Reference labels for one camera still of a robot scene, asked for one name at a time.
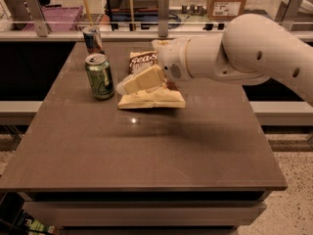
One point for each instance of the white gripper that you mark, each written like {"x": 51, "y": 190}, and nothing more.
{"x": 172, "y": 60}

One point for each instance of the green soda can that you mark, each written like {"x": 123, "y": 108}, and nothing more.
{"x": 98, "y": 69}

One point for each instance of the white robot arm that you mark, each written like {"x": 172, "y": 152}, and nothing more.
{"x": 251, "y": 50}

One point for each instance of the blue silver energy can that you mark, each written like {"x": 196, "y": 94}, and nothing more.
{"x": 93, "y": 40}

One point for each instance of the sea salt chips bag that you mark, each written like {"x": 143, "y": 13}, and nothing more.
{"x": 165, "y": 96}

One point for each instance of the cardboard box with label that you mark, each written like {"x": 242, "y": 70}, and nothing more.
{"x": 224, "y": 10}

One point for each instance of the purple plastic crate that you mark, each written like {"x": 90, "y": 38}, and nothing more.
{"x": 61, "y": 18}

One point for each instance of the yellow wooden stick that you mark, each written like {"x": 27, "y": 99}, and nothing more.
{"x": 86, "y": 6}

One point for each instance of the brown table with drawers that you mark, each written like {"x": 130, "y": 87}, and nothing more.
{"x": 84, "y": 162}

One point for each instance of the green black package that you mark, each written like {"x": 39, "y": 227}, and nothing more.
{"x": 31, "y": 226}

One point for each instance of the middle metal railing post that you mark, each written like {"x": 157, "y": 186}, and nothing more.
{"x": 163, "y": 6}

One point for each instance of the metal railing post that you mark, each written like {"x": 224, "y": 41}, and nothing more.
{"x": 41, "y": 27}
{"x": 295, "y": 15}
{"x": 163, "y": 6}

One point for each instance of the left metal railing post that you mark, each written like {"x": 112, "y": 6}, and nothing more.
{"x": 41, "y": 27}

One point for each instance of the right metal railing post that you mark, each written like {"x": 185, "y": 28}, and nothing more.
{"x": 295, "y": 15}

